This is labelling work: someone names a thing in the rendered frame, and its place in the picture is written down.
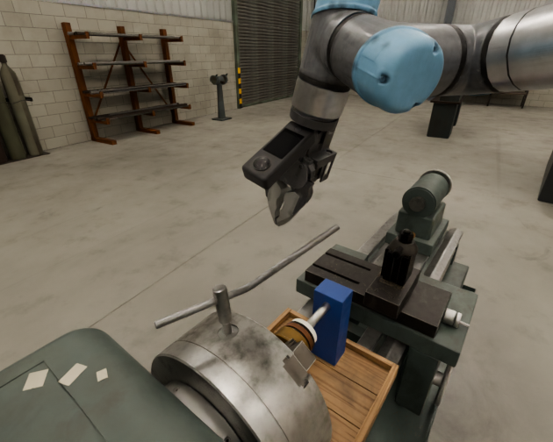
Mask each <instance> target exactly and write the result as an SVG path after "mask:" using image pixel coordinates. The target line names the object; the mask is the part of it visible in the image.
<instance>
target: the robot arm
mask: <svg viewBox="0 0 553 442"><path fill-rule="evenodd" d="M379 5H380V0H317V3H316V5H315V9H314V11H313V12H312V15H311V19H312V22H311V25H310V29H309V32H308V36H307V40H306V43H305V50H304V53H303V57H302V61H301V64H300V68H299V72H298V79H297V80H296V86H295V89H294V93H293V97H292V100H291V103H292V106H291V112H290V118H291V119H292V120H293V121H290V122H289V123H288V124H287V125H286V126H285V127H284V128H283V129H282V130H281V131H279V132H278V133H277V134H276V135H275V136H274V137H273V138H272V139H271V140H270V141H269V142H267V143H266V144H265V145H264V146H263V147H262V148H261V149H260V150H259V151H258V152H257V153H255V154H254V155H253V156H252V157H251V158H250V159H249V160H248V161H247V162H246V163H245V164H244V165H243V166H242V171H243V174H244V176H245V178H247V179H248V180H250V181H251V182H253V183H255V184H256V185H258V186H260V187H261V188H263V189H265V194H266V197H267V199H268V205H269V210H270V213H271V216H272V218H273V221H274V224H275V225H277V226H281V225H284V224H286V223H288V222H289V221H290V220H291V219H292V218H293V217H294V216H295V215H296V214H297V213H298V211H299V210H300V209H302V208H303V207H304V206H305V205H306V204H307V203H308V202H309V201H310V199H311V197H312V193H313V190H312V186H313V184H314V182H316V181H317V179H319V178H320V182H323V181H325V180H326V179H327V178H328V176H329V173H330V170H331V168H332V166H333V163H334V159H335V156H336V154H337V152H335V151H333V150H332V149H330V148H329V146H330V143H331V140H332V138H333V136H334V131H335V128H336V126H337V124H338V121H339V118H340V116H341V114H342V111H343V108H344V106H345V103H346V101H347V98H348V93H349V91H350V89H352V90H353V91H354V92H356V93H357V94H358V95H359V96H360V97H361V98H362V99H363V100H364V101H365V102H367V103H369V104H371V105H373V106H376V107H378V108H380V109H382V110H383V111H386V112H389V113H395V114H399V113H404V112H408V111H409V110H410V109H412V108H413V107H414V106H419V105H421V104H422V103H423V102H424V101H425V100H426V99H427V98H428V97H431V96H462V95H469V96H484V95H488V94H491V93H502V92H509V91H523V90H538V89H553V3H551V4H545V5H542V6H539V7H535V8H532V9H529V10H525V11H520V12H517V13H514V14H512V15H507V16H504V17H501V18H495V19H493V20H489V21H486V22H483V23H479V24H473V25H454V24H429V23H403V22H394V21H390V20H387V19H384V18H380V17H378V16H377V10H378V7H379ZM329 162H331V164H330V166H329V169H328V171H327V173H326V174H325V172H326V169H327V165H328V163H329ZM287 184H288V185H290V187H289V186H288V185H287ZM283 202H284V207H283V208H282V209H281V210H280V208H281V206H282V203H283Z"/></svg>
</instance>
